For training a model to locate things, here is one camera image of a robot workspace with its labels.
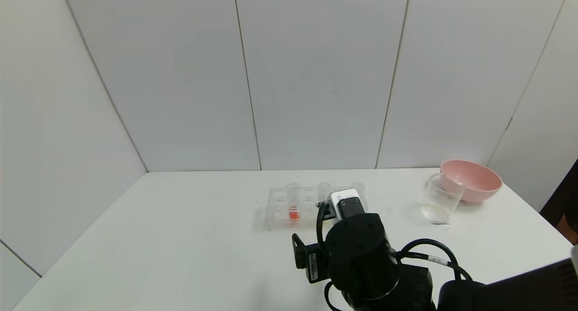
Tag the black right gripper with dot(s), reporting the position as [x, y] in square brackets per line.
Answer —
[311, 261]

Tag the red pigment test tube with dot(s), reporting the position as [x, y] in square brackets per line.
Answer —
[293, 214]

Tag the yellow pigment test tube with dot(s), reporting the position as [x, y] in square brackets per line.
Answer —
[323, 191]

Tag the clear acrylic test tube rack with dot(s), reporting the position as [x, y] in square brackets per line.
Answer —
[277, 211]

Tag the blue pigment test tube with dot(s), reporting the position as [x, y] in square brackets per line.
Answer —
[358, 187]

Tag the clear glass beaker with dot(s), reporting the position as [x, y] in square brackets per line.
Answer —
[440, 202]

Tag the pink bowl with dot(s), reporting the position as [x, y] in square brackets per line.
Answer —
[478, 182]

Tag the dark brown background object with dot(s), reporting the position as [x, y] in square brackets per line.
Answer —
[562, 207]

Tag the white grey wrist camera box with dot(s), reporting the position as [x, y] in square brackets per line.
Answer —
[344, 197]

